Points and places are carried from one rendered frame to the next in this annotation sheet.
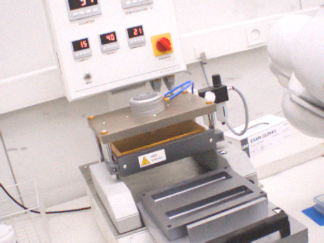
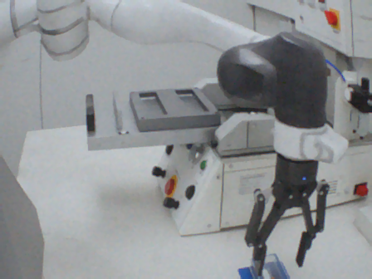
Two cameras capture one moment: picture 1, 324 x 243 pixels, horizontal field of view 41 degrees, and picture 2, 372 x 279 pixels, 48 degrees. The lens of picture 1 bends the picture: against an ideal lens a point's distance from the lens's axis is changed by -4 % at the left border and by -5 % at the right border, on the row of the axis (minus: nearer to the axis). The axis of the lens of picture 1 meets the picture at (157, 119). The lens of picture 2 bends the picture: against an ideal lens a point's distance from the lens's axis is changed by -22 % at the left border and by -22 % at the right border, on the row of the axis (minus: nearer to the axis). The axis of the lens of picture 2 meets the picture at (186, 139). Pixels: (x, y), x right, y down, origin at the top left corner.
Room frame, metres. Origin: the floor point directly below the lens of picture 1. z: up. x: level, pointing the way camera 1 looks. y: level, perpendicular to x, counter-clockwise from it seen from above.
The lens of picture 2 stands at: (0.88, -1.14, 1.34)
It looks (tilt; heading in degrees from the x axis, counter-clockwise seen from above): 22 degrees down; 94
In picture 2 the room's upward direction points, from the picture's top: straight up
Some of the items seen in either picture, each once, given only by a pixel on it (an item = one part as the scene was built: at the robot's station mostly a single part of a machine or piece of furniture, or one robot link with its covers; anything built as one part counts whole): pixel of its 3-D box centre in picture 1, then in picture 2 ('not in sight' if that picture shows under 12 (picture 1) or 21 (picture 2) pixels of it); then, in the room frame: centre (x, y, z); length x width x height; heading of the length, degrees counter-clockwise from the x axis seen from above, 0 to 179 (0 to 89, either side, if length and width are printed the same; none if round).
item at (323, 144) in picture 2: not in sight; (314, 139); (1.03, -0.47, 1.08); 0.13 x 0.12 x 0.05; 102
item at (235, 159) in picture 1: (223, 159); (271, 131); (0.99, -0.14, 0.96); 0.26 x 0.05 x 0.07; 16
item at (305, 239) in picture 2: not in sight; (302, 250); (1.05, -0.45, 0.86); 0.03 x 0.01 x 0.07; 102
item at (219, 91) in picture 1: (212, 102); (357, 105); (1.21, -0.16, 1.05); 0.15 x 0.05 x 0.15; 106
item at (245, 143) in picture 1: (256, 136); not in sight; (1.44, -0.32, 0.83); 0.23 x 0.12 x 0.07; 116
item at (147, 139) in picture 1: (155, 127); not in sight; (1.03, 0.01, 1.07); 0.22 x 0.17 x 0.10; 106
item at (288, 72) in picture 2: not in sight; (275, 70); (0.96, -0.43, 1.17); 0.18 x 0.10 x 0.13; 147
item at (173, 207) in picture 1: (201, 199); (171, 106); (0.78, -0.05, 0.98); 0.20 x 0.17 x 0.03; 106
